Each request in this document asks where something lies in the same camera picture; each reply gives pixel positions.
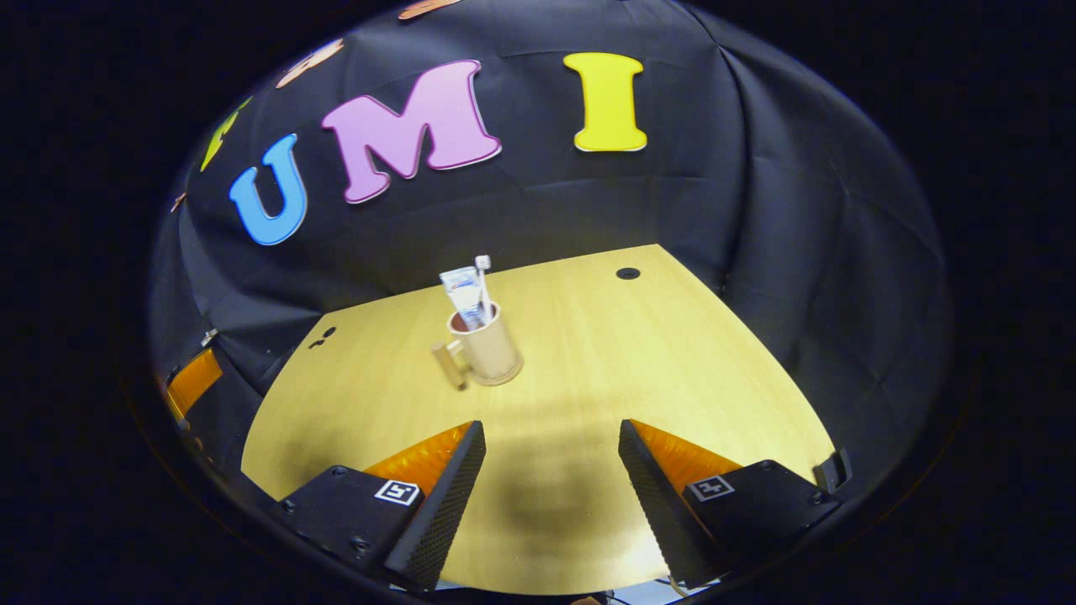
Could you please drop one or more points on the black backdrop cloth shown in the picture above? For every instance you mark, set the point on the black backdrop cloth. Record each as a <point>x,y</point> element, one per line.
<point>756,210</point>

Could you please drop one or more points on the white toothpaste tube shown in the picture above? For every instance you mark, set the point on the white toothpaste tube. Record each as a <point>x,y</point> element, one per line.
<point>464,294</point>

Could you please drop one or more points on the white toothbrush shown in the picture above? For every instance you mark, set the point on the white toothbrush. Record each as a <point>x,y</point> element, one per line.
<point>484,290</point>

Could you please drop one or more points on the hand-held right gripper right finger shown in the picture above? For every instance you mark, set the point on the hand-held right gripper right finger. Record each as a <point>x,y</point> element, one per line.
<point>656,504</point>

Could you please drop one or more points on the yellow wooden desktop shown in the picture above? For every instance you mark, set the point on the yellow wooden desktop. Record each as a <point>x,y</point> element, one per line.
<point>672,353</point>

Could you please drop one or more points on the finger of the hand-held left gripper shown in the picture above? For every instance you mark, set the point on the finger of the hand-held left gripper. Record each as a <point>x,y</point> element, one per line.
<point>193,382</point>

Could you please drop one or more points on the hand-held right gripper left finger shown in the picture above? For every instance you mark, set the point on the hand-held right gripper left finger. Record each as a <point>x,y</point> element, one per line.
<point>445,512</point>

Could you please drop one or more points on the round black desk grommet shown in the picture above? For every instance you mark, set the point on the round black desk grommet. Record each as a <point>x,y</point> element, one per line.
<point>628,273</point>

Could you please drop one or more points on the small white cloth clip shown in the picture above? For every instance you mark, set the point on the small white cloth clip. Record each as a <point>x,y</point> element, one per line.
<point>208,338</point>

